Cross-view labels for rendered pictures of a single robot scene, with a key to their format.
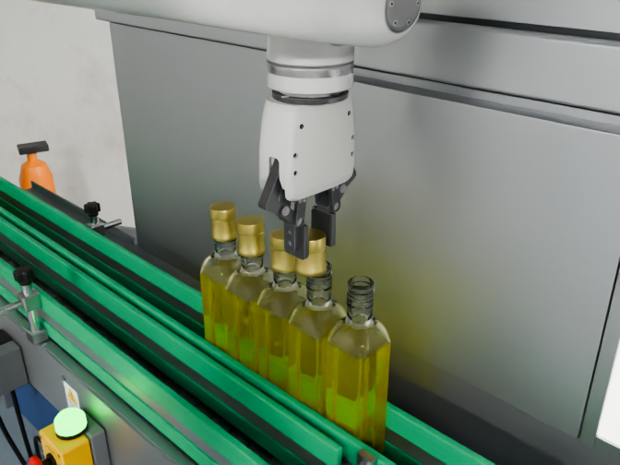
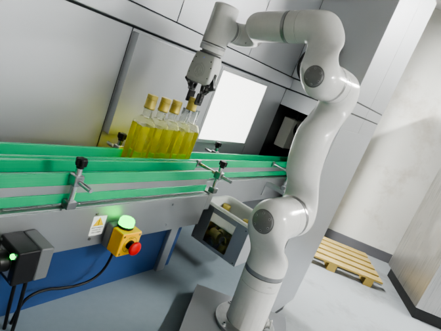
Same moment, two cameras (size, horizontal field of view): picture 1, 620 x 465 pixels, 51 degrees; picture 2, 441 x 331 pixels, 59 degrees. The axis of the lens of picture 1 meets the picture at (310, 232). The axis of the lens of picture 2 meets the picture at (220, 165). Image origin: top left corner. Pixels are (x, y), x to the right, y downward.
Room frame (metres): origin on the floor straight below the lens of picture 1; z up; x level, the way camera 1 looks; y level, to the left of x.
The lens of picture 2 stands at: (0.76, 1.34, 1.49)
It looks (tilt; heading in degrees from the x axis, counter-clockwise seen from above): 14 degrees down; 257
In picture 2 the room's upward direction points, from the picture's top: 21 degrees clockwise
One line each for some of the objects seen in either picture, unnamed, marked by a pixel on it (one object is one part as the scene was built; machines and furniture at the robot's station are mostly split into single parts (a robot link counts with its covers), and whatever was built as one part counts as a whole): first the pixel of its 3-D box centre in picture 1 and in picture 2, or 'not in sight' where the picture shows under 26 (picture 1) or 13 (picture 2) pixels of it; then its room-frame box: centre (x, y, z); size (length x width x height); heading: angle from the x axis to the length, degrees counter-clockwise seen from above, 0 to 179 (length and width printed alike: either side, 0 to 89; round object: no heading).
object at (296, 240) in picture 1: (288, 230); (203, 96); (0.61, 0.02, 1.37); 0.03 x 0.03 x 0.07; 45
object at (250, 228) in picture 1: (251, 235); (165, 104); (0.72, 0.07, 1.31); 0.04 x 0.04 x 0.04
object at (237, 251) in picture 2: not in sight; (225, 226); (0.34, -0.04, 0.92); 0.27 x 0.17 x 0.15; 136
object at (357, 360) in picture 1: (356, 395); (182, 149); (0.60, -0.05, 1.16); 0.06 x 0.06 x 0.21; 46
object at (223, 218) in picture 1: (223, 220); (151, 102); (0.76, 0.11, 1.31); 0.04 x 0.04 x 0.04
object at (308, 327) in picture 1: (318, 375); (172, 149); (0.64, -0.01, 1.16); 0.06 x 0.06 x 0.21; 45
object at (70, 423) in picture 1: (70, 421); (126, 222); (0.72, 0.35, 1.01); 0.05 x 0.05 x 0.03
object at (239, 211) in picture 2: not in sight; (235, 219); (0.32, -0.02, 0.97); 0.22 x 0.17 x 0.09; 136
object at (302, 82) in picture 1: (311, 74); (211, 48); (0.63, 0.00, 1.53); 0.09 x 0.08 x 0.03; 135
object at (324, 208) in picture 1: (330, 212); (189, 90); (0.65, -0.02, 1.37); 0.03 x 0.03 x 0.07; 45
